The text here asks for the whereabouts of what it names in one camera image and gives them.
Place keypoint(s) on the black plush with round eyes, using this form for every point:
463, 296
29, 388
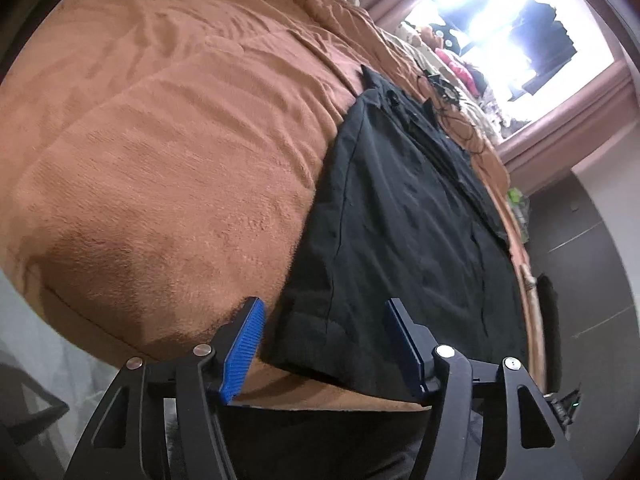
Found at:
450, 37

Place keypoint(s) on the folded black clothes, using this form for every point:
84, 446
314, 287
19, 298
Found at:
549, 330

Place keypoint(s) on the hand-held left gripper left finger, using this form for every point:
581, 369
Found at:
240, 355

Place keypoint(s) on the pink cloth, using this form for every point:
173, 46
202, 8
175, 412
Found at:
457, 67

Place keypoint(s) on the window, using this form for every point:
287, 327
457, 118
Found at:
500, 5

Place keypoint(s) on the black jacket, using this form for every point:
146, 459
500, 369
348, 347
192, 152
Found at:
400, 240

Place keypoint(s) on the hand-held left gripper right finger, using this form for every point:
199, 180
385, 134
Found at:
407, 355

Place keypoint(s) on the orange blanket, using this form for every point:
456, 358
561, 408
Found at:
150, 160

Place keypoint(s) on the green packet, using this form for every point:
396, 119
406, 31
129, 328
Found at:
517, 199

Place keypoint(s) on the dark hanging garment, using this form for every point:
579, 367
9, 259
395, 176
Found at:
545, 30

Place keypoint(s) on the brown plush toy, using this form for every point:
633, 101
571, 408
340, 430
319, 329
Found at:
430, 35

